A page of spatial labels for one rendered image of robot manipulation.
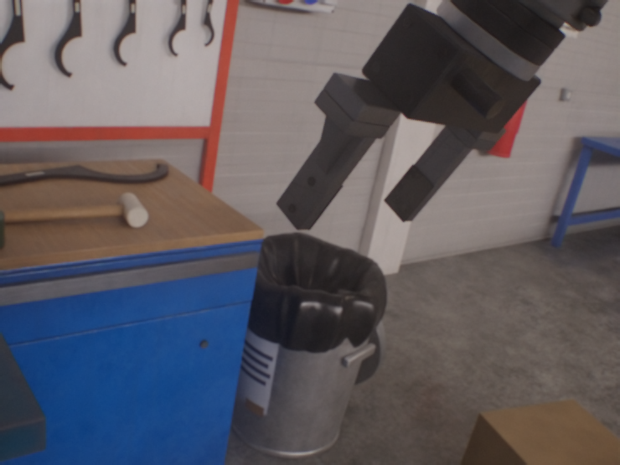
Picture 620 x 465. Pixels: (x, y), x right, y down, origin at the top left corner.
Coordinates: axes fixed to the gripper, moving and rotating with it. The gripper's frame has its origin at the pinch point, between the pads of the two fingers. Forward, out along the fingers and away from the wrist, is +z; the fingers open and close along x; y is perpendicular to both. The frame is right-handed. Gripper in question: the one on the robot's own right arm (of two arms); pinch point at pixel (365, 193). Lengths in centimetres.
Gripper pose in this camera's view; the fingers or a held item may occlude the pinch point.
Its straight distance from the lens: 47.6
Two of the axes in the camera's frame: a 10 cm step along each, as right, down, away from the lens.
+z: -5.2, 6.9, 5.0
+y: 5.6, 7.2, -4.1
